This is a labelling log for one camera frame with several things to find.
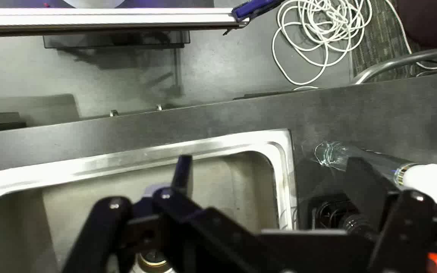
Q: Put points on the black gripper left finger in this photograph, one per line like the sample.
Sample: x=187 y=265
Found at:
x=106 y=232

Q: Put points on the clear bottle with white cap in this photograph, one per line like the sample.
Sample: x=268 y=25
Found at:
x=432 y=182

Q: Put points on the aluminium cart rail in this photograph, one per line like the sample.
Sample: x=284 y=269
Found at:
x=102 y=18

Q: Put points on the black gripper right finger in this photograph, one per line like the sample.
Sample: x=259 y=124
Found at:
x=405 y=232

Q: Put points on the dark maroon chair seat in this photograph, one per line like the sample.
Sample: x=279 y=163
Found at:
x=435 y=19

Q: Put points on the metal chair leg tube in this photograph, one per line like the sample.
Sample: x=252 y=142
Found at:
x=405 y=59

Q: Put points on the black dish rack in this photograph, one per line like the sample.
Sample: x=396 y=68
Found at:
x=329 y=216

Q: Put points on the stainless steel sink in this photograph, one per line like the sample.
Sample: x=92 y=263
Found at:
x=127 y=156

